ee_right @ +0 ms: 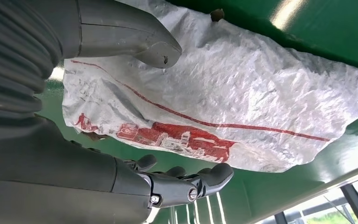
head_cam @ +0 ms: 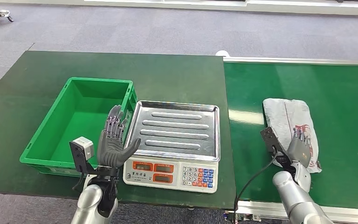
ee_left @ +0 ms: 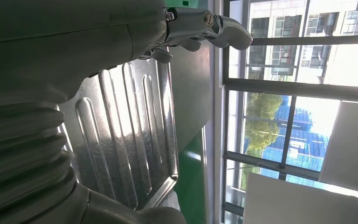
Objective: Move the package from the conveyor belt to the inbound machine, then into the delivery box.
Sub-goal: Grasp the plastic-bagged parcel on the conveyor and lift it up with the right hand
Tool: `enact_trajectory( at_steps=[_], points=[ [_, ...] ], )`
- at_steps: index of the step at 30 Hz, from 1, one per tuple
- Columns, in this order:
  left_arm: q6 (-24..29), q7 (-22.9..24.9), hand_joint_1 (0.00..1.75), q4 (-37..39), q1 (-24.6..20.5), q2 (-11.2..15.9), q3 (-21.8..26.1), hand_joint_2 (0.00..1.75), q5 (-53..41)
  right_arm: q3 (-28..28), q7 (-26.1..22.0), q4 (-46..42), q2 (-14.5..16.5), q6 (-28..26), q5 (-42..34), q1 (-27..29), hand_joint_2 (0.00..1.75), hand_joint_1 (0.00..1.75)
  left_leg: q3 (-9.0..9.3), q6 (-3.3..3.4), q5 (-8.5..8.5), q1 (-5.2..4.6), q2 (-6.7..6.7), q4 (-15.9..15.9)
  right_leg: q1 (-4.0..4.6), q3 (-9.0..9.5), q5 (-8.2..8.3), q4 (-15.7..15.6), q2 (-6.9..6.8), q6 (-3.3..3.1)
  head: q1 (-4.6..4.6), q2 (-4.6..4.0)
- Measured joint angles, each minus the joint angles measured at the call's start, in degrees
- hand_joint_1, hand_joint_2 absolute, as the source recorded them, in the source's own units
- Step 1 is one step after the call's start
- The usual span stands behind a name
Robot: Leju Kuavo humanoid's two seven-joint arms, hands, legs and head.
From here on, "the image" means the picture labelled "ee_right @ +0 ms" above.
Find dark window frame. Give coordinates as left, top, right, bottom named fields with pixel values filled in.
left=271, top=182, right=358, bottom=224

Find green conveyor belt machine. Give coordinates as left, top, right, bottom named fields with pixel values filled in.
left=37, top=0, right=358, bottom=224

